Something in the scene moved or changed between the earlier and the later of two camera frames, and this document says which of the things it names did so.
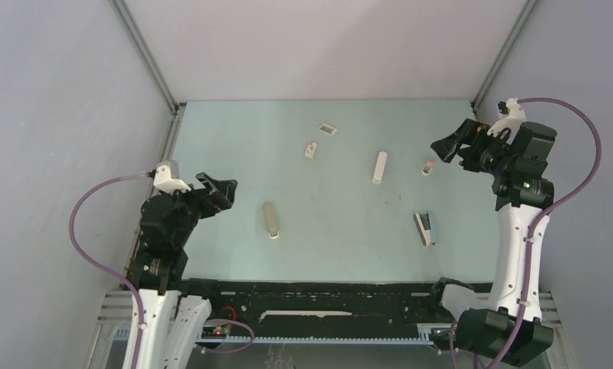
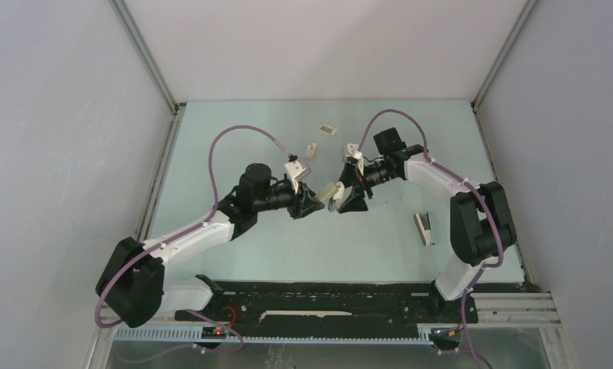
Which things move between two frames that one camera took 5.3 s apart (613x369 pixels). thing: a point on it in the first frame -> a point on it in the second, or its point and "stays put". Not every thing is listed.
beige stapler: [272, 220] -> [334, 190]
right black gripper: [471, 133] -> [354, 175]
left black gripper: [224, 196] -> [303, 203]
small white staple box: [311, 149] stays put
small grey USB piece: [163, 181] -> [294, 169]
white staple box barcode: [328, 128] stays put
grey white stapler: [423, 224] stays put
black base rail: [328, 308] stays put
